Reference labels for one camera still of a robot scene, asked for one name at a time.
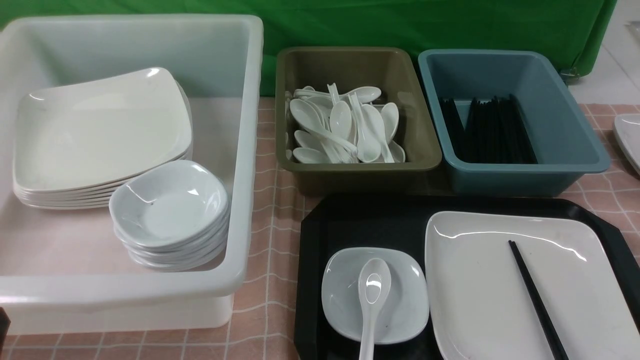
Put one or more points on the white ceramic soup spoon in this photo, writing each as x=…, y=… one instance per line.
x=374, y=284

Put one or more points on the small white bowl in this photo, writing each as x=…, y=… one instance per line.
x=406, y=311

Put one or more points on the white square rice plate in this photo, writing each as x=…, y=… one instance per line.
x=480, y=306

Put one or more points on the black chopsticks pair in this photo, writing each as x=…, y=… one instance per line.
x=553, y=340

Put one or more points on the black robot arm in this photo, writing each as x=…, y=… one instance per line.
x=4, y=327

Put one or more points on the white plate at right edge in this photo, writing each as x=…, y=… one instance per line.
x=626, y=129

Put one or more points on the black serving tray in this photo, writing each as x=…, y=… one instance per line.
x=399, y=221

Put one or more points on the pile of white soup spoons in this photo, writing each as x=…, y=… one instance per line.
x=349, y=128

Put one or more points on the olive green plastic bin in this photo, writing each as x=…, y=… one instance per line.
x=387, y=68

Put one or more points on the pink checkered tablecloth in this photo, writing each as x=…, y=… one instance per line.
x=262, y=322

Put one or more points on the stack of small white bowls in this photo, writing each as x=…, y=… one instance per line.
x=173, y=218

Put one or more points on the pile of black chopsticks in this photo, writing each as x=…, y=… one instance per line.
x=494, y=131

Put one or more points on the blue plastic bin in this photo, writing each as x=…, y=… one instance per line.
x=564, y=142

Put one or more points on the stack of white square plates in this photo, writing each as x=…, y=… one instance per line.
x=75, y=144

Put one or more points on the large white plastic tub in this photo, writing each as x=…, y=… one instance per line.
x=65, y=271

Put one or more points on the green backdrop cloth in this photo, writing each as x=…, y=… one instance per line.
x=567, y=32

